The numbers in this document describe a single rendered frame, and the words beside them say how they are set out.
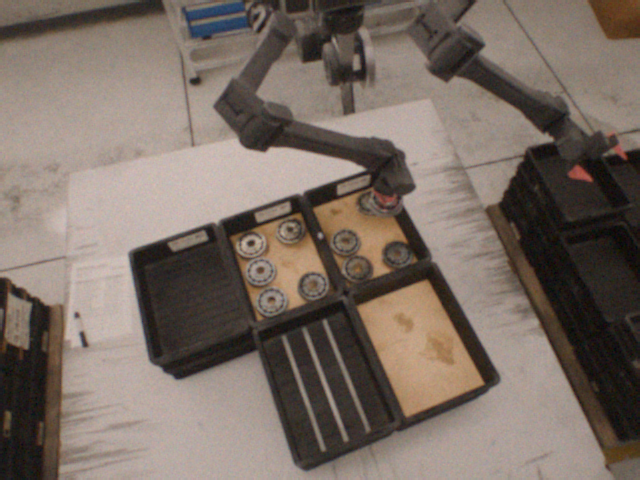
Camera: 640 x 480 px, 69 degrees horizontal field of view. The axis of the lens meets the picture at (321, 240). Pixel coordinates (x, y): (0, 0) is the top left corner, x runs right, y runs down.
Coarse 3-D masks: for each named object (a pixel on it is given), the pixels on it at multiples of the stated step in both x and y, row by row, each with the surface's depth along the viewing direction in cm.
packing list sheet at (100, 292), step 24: (96, 264) 176; (120, 264) 175; (72, 288) 171; (96, 288) 171; (120, 288) 170; (72, 312) 167; (96, 312) 166; (120, 312) 166; (72, 336) 162; (96, 336) 162
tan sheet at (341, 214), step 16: (320, 208) 168; (336, 208) 168; (352, 208) 168; (320, 224) 165; (336, 224) 165; (352, 224) 164; (368, 224) 164; (384, 224) 164; (368, 240) 161; (384, 240) 161; (336, 256) 159; (368, 256) 158; (384, 272) 155
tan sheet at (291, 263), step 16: (272, 224) 166; (304, 224) 165; (272, 240) 163; (304, 240) 162; (272, 256) 160; (288, 256) 159; (304, 256) 159; (288, 272) 157; (304, 272) 156; (288, 288) 154; (288, 304) 151
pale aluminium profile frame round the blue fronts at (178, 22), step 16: (176, 0) 266; (192, 0) 268; (208, 0) 270; (400, 0) 305; (416, 0) 305; (176, 16) 307; (176, 32) 285; (240, 32) 297; (384, 32) 320; (192, 48) 296; (288, 48) 313; (192, 64) 307; (208, 64) 309; (224, 64) 312; (192, 80) 318
